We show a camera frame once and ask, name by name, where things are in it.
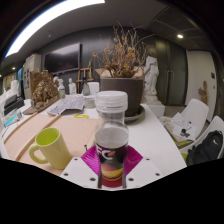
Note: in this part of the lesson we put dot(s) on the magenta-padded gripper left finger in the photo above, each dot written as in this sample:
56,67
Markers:
78,170

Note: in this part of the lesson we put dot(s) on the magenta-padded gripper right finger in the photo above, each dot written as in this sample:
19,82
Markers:
143,170

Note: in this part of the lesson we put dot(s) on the clear drink bottle white cap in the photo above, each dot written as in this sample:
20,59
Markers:
111,146

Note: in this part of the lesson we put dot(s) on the yellow-green mug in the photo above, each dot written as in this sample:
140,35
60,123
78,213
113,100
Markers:
55,150

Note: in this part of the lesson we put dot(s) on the small yellow note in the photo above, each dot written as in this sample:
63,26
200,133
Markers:
81,116

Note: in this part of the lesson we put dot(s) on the grey newspaper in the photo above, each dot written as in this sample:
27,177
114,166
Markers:
68,104

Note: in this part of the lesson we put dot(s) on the black backpack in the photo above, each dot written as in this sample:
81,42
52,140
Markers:
206,148

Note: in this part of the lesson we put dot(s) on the small white cup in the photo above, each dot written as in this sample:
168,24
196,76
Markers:
89,102

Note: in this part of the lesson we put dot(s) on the dried plant in dark pot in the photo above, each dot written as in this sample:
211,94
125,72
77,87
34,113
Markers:
135,93

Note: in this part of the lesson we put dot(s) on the white plastic chair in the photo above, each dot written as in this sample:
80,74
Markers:
95,87
196,113
216,124

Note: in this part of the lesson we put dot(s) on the green spray bottle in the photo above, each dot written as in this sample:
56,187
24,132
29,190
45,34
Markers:
61,90

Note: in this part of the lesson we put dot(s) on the small white figurine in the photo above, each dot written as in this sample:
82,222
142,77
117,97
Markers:
72,87

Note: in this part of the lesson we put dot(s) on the brown sculpture on board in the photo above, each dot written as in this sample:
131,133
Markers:
43,93

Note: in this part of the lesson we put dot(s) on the colourful printed book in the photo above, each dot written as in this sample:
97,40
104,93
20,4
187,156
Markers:
11,118

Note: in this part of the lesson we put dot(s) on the black flat boxes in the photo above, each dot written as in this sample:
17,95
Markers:
14,104

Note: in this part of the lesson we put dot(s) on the tall white statue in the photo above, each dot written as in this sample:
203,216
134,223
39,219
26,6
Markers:
152,78

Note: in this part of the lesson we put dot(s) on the wooden easel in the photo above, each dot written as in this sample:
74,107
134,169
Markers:
85,75

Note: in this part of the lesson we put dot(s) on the brown wooden figure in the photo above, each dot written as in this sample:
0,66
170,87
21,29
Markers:
203,92

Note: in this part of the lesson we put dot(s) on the cardboard box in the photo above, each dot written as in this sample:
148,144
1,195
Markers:
101,72

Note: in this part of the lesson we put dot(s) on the white cabinet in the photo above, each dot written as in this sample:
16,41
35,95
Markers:
32,70

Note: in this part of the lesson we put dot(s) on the long ceiling light strip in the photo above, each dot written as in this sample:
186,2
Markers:
36,21

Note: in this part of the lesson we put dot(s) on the black wall screen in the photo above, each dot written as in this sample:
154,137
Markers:
63,58

